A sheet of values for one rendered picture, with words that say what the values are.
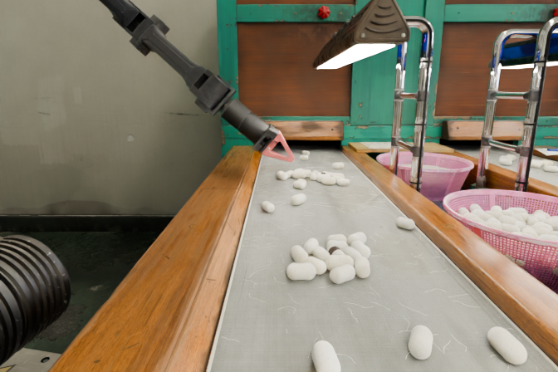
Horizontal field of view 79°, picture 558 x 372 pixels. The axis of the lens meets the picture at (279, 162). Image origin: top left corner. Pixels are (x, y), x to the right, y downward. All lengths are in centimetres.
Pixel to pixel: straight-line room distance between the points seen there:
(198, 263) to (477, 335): 31
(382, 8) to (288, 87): 81
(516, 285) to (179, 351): 35
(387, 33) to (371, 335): 39
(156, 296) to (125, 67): 213
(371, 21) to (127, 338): 48
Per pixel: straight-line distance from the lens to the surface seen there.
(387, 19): 54
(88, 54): 255
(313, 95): 131
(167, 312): 37
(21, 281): 49
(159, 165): 243
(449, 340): 40
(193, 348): 35
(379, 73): 136
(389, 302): 43
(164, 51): 99
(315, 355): 33
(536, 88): 91
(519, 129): 153
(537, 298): 46
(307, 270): 44
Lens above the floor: 97
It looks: 12 degrees down
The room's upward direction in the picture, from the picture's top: straight up
